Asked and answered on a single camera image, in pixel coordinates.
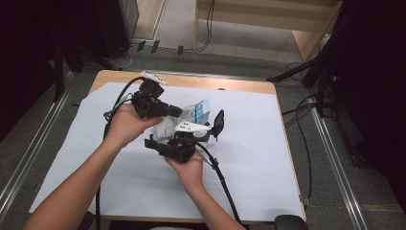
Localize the metal floor rail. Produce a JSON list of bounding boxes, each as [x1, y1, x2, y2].
[[307, 95, 369, 230], [0, 71, 75, 222]]

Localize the dark grey cabinet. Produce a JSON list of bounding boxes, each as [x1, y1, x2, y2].
[[95, 0, 140, 59]]

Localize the left hand-held gripper cable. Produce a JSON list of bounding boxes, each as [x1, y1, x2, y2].
[[95, 76, 147, 230]]

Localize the wooden table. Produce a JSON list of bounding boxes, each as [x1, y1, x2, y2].
[[28, 69, 307, 223]]

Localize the hand-held gripper cable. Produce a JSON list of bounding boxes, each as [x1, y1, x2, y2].
[[95, 76, 147, 230], [194, 142, 242, 225]]

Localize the person's right hand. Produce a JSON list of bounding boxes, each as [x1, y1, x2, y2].
[[164, 152, 206, 194]]

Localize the right hand-held gripper cable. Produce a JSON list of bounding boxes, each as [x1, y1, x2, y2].
[[194, 142, 242, 225]]

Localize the white table sheet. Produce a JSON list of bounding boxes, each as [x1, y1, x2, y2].
[[29, 80, 305, 222]]

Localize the black chair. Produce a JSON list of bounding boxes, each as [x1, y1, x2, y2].
[[274, 214, 309, 230]]

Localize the black hanging cable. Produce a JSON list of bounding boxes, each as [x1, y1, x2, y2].
[[193, 0, 215, 54]]

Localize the light wooden frame furniture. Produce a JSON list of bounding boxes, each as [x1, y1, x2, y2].
[[192, 0, 344, 63]]

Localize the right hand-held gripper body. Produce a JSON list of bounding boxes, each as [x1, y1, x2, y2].
[[155, 121, 212, 164]]

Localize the white and blue refill pouch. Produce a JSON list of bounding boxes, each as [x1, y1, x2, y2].
[[151, 99, 212, 146]]

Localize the white floor cable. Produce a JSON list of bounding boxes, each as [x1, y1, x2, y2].
[[104, 43, 139, 70]]

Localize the black floor cables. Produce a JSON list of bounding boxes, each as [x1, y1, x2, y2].
[[281, 61, 317, 205]]

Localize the black curtain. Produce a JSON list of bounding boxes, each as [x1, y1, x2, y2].
[[0, 0, 108, 142], [319, 0, 406, 215]]

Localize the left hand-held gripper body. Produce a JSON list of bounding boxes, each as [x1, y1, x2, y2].
[[130, 70, 169, 120]]

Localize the person's left hand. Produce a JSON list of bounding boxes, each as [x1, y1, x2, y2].
[[103, 103, 165, 150]]

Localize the black stand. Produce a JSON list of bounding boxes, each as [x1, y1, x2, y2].
[[51, 34, 125, 104], [266, 52, 341, 119]]

